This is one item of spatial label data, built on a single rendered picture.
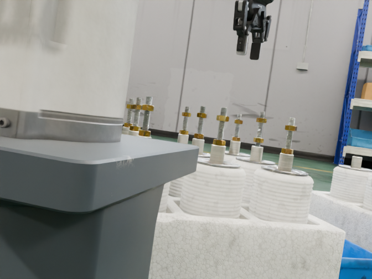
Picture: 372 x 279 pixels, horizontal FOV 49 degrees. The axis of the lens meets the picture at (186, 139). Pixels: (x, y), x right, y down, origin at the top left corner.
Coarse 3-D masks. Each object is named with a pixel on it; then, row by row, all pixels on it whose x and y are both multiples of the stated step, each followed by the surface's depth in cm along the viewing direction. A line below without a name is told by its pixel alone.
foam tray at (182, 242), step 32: (160, 224) 55; (192, 224) 56; (224, 224) 57; (256, 224) 59; (288, 224) 61; (320, 224) 64; (160, 256) 56; (192, 256) 57; (224, 256) 58; (256, 256) 59; (288, 256) 60; (320, 256) 61
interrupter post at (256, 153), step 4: (252, 148) 78; (256, 148) 78; (260, 148) 78; (252, 152) 78; (256, 152) 78; (260, 152) 78; (252, 156) 78; (256, 156) 78; (260, 156) 78; (252, 160) 78; (256, 160) 78; (260, 160) 78
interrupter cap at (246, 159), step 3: (237, 159) 78; (240, 159) 77; (243, 159) 76; (246, 159) 80; (249, 159) 80; (249, 162) 75; (252, 162) 75; (255, 162) 75; (258, 162) 75; (261, 162) 75; (264, 162) 77; (267, 162) 79; (270, 162) 79; (273, 162) 79; (267, 165) 75; (270, 165) 76; (273, 165) 77
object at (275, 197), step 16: (256, 176) 66; (272, 176) 64; (288, 176) 63; (256, 192) 66; (272, 192) 63; (288, 192) 63; (304, 192) 64; (256, 208) 65; (272, 208) 63; (288, 208) 63; (304, 208) 64
